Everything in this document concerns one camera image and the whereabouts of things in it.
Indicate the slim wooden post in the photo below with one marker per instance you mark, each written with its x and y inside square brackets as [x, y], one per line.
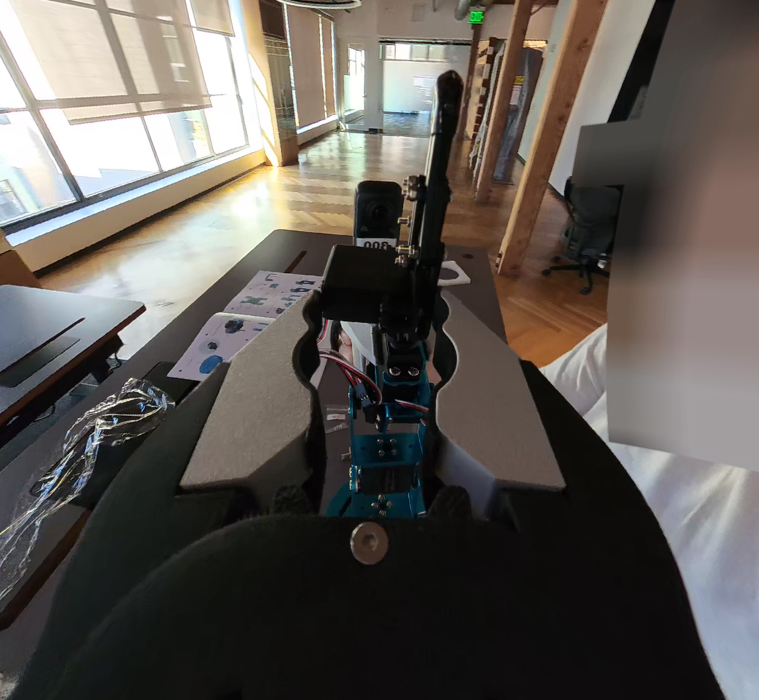
[510, 72]

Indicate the row of beige roller blinds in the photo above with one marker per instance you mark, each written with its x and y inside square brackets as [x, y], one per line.
[118, 30]

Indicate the person in white shirt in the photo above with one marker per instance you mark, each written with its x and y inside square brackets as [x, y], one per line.
[682, 504]

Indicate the thick wooden post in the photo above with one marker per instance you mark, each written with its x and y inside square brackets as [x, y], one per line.
[563, 89]

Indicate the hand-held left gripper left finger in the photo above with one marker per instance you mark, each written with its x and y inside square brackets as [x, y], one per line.
[255, 415]

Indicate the blue toy robot arm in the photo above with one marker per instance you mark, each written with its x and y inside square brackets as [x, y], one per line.
[385, 475]

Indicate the dark grey desk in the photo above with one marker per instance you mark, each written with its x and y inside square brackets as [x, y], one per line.
[314, 241]

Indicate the crumpled clear plastic wrap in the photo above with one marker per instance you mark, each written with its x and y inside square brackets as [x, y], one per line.
[89, 433]

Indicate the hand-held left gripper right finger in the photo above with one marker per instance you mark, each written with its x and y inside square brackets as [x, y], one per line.
[498, 415]

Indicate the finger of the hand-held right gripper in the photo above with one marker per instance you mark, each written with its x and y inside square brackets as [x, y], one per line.
[363, 344]

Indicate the small clear plastic bag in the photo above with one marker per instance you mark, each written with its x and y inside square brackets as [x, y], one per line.
[336, 424]

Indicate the white foam piece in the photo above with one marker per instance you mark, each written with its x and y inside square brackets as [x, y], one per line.
[462, 279]

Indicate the white instruction booklet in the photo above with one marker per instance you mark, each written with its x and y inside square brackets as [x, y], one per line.
[249, 303]

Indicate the blue grey neighbour desk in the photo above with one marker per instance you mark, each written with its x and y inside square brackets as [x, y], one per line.
[59, 321]

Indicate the dark grey office chair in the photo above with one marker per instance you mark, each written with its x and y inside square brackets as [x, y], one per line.
[593, 226]

